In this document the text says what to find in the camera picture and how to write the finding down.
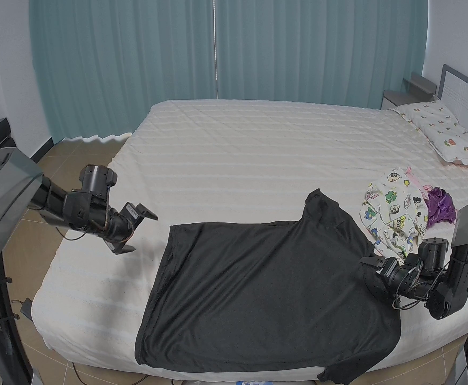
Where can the white printed pyjama garment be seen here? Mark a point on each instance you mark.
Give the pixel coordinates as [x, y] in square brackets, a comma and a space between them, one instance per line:
[394, 215]

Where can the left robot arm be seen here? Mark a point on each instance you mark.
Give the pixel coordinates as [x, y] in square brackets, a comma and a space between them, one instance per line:
[9, 183]

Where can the white printed pillow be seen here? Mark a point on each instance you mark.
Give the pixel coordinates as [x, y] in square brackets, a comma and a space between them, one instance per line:
[442, 130]

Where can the bed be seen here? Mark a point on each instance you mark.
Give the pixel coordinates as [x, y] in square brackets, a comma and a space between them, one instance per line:
[238, 154]

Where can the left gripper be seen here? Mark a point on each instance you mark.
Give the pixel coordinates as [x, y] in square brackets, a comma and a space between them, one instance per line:
[122, 225]

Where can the black T-shirt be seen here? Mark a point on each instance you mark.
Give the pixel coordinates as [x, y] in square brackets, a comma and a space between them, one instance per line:
[258, 295]

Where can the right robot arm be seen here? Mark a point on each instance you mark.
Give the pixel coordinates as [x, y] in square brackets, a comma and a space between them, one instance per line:
[454, 291]

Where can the purple garment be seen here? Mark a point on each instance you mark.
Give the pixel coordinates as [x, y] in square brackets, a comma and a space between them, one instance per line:
[440, 209]

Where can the black power adapter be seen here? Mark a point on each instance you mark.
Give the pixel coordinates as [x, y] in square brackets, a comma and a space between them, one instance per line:
[26, 309]

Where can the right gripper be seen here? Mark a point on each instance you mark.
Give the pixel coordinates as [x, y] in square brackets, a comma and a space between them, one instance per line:
[396, 275]

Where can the grey bedside table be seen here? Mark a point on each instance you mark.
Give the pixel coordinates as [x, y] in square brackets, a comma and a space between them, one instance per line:
[410, 90]

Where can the blue-green curtain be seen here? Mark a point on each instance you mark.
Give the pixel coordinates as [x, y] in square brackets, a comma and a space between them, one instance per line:
[318, 38]
[125, 54]

